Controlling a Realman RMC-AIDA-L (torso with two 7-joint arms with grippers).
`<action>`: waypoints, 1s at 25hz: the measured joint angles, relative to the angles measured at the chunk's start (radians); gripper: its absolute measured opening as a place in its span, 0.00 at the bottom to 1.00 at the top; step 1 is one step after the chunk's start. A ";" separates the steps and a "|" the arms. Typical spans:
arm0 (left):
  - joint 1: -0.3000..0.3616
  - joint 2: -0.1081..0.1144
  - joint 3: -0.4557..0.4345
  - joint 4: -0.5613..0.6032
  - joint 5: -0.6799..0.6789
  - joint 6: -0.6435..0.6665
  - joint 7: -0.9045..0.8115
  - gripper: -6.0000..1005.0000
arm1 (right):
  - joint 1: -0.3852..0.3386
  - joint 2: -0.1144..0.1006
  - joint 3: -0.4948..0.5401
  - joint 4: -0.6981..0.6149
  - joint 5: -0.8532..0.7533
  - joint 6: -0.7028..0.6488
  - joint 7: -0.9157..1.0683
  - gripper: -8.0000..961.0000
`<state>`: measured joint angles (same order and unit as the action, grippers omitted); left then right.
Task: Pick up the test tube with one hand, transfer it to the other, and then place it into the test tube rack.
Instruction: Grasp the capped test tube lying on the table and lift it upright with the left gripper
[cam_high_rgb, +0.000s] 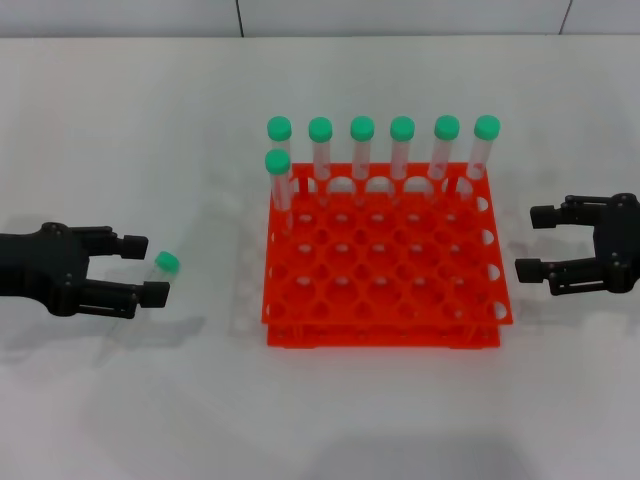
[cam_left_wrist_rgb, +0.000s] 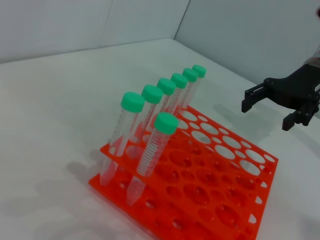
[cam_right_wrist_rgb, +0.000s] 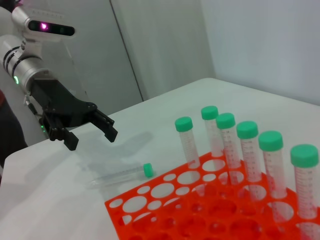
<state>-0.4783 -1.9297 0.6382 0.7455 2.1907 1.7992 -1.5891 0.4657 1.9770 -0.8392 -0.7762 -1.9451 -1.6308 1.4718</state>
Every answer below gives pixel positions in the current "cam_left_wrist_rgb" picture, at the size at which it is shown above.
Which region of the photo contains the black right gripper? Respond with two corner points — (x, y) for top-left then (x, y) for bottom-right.
(241, 63), (320, 131)

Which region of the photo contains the orange test tube rack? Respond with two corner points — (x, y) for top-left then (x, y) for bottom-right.
(88, 104), (279, 240)

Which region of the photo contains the clear test tube green cap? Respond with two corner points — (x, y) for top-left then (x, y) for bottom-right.
(146, 77), (177, 132)
(126, 111), (180, 207)
(164, 72), (189, 118)
(99, 91), (146, 188)
(128, 84), (164, 145)
(186, 64), (207, 108)
(178, 67), (199, 111)

